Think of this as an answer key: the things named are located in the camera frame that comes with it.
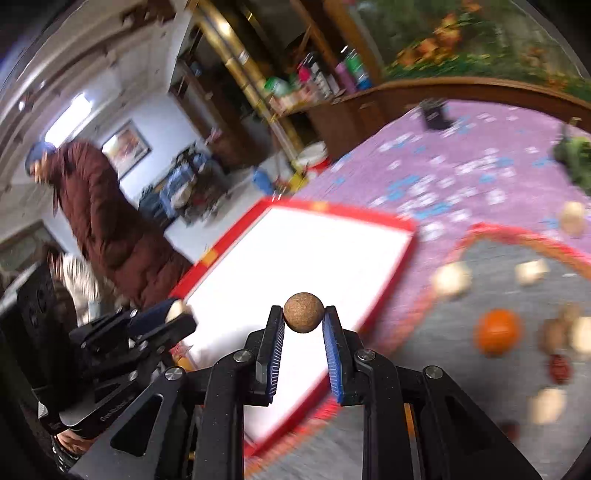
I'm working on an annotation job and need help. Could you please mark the white red bucket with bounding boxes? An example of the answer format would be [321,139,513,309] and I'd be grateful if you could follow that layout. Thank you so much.
[294,141,332,180]

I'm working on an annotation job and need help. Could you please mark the purple floral tablecloth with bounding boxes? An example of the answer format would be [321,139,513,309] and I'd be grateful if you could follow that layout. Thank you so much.
[295,101,590,339]

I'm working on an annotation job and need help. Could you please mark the grey felt mat red trim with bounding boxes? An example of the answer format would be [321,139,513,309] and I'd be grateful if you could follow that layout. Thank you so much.
[244,223,591,480]

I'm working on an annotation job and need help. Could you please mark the red jujube date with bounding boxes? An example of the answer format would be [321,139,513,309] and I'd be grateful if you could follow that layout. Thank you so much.
[548,354,572,385]

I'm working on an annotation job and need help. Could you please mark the orange tangerine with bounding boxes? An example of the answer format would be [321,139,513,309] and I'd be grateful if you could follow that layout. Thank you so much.
[474,309,523,357]

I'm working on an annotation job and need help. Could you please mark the brown round nut ball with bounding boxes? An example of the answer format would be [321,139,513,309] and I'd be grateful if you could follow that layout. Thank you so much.
[283,292,325,334]

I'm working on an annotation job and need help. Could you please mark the flower mural panel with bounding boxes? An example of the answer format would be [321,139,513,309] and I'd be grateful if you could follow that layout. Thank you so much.
[348,0,590,101]

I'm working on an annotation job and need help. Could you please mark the beige cake piece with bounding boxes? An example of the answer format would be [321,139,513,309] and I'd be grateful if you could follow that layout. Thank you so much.
[432,261,472,299]
[559,201,586,238]

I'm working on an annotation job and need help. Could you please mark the black small box device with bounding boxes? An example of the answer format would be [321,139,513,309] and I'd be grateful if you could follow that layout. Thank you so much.
[419,98,455,131]

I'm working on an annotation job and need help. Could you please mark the red white shallow box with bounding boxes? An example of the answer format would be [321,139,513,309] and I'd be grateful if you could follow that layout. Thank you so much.
[169,197,419,458]

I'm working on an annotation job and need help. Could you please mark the green leafy plant decoration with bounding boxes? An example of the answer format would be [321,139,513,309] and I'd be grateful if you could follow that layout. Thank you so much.
[553,117,591,195]

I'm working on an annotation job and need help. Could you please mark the person in maroon coat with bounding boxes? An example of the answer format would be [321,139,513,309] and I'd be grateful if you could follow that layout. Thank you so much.
[25,140,192,309]

